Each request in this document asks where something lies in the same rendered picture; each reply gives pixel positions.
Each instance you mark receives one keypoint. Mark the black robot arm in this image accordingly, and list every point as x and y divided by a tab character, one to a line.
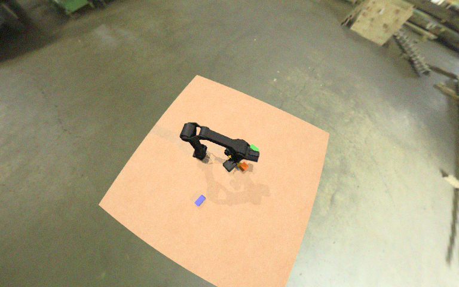
238	147

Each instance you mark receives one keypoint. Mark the blue rectangular block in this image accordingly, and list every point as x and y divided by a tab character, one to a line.
199	200

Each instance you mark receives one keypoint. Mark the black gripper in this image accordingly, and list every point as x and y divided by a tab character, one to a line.
230	164

